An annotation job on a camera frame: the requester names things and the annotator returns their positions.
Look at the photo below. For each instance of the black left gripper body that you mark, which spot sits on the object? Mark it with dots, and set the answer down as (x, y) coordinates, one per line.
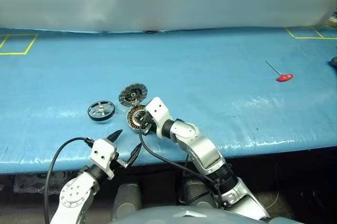
(121, 163)

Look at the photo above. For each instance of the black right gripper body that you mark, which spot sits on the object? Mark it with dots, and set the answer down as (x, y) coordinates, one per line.
(147, 123)

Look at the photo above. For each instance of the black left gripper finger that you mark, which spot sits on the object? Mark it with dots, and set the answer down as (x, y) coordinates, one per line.
(135, 154)
(114, 136)

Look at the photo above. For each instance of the motor housing with copper windings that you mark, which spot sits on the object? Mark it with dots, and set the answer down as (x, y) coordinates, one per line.
(133, 118)

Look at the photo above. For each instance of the silver round motor lid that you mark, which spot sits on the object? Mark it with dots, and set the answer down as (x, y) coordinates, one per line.
(133, 95)

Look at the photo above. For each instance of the black spoked rotor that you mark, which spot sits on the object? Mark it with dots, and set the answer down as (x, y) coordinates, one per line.
(101, 111)

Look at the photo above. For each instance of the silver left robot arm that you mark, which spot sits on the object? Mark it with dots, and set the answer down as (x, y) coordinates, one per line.
(72, 195)

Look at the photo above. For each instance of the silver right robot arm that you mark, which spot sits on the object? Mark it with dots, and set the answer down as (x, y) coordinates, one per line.
(202, 150)

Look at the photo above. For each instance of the dark rounded shape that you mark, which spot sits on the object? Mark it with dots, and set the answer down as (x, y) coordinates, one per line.
(197, 192)
(127, 200)

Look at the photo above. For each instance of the blue table cover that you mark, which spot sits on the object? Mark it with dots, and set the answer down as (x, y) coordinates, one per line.
(184, 76)

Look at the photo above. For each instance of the grey robot torso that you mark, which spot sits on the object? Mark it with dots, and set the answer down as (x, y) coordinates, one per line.
(184, 216)

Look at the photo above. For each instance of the dark grey tool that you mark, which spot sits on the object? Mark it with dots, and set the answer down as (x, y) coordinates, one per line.
(333, 62)

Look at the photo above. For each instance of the tape roll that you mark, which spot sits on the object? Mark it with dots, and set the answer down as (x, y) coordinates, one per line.
(333, 20)

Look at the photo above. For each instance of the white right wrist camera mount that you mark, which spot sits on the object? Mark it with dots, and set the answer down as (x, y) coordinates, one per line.
(159, 110)

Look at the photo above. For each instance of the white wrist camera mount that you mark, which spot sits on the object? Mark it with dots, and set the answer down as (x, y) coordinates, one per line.
(159, 110)
(101, 154)

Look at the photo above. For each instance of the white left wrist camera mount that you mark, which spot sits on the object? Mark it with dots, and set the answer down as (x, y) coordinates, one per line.
(101, 154)

